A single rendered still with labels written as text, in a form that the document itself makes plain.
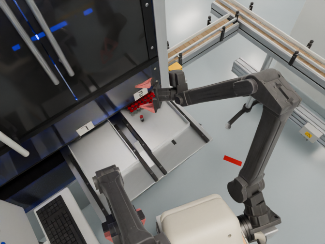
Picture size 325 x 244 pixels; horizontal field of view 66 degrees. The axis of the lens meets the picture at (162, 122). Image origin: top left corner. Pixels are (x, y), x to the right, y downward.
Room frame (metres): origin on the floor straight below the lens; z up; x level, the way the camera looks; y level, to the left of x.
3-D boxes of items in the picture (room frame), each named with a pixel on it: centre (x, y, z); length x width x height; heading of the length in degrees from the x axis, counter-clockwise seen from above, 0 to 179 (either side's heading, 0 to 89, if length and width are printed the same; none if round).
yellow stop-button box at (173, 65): (0.96, -0.10, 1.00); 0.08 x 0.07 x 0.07; 31
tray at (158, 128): (0.73, 0.05, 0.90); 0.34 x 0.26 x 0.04; 31
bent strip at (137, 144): (0.50, 0.11, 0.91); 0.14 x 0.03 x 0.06; 31
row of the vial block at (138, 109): (0.80, 0.10, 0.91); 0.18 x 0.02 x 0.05; 121
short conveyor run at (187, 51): (1.23, -0.27, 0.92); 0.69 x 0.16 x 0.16; 121
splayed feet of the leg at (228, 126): (1.17, -0.80, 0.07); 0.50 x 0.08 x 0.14; 121
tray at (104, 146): (0.55, 0.34, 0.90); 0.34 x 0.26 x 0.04; 31
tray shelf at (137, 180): (0.58, 0.16, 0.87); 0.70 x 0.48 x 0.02; 121
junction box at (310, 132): (0.68, -1.02, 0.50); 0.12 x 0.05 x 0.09; 31
